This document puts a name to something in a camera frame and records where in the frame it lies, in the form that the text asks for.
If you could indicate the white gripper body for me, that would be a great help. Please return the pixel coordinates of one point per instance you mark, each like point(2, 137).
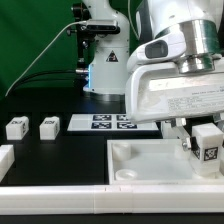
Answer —
point(158, 92)

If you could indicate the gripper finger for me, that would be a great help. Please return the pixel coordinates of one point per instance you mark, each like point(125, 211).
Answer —
point(219, 120)
point(178, 127)

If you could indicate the white square tabletop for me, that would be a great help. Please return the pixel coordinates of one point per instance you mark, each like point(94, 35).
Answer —
point(160, 161)

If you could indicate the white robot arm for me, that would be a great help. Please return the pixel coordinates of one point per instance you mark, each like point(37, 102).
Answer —
point(199, 20)

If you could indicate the white front obstacle bar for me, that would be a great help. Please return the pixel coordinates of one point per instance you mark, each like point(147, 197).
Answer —
point(102, 199)

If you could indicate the white obstacle bar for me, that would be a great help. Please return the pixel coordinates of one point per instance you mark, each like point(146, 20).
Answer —
point(102, 199)
point(7, 158)

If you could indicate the white left obstacle bar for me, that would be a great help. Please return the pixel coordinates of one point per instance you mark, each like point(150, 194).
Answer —
point(7, 158)

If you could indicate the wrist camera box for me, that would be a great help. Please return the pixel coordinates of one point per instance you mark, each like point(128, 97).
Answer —
point(165, 48)

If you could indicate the white marker base plate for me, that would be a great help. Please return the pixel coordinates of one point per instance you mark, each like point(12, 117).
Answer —
point(106, 122)

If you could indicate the grey camera on mount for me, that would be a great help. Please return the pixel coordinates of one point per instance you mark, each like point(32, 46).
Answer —
point(100, 26)

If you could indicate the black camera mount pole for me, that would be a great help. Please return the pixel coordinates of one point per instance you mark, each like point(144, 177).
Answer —
point(80, 13)

